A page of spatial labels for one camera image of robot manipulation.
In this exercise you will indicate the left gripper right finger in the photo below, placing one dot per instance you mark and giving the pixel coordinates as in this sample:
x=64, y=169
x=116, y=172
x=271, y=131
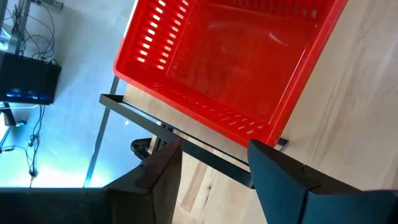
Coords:
x=280, y=193

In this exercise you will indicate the grey metal stand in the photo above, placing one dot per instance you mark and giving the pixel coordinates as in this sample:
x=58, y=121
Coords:
x=23, y=25

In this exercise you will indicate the black metal rig frame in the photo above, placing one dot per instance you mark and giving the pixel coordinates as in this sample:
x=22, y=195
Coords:
x=136, y=150

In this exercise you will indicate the black electronics box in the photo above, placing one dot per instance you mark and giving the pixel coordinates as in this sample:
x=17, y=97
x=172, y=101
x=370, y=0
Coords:
x=28, y=77

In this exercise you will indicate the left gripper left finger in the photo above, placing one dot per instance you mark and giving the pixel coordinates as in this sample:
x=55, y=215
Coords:
x=124, y=205

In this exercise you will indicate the wooden shelf with black legs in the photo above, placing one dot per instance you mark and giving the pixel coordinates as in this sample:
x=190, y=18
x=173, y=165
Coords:
x=348, y=109

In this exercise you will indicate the red plastic basket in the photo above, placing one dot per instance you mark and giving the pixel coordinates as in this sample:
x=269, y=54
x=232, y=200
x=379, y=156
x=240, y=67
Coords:
x=236, y=62

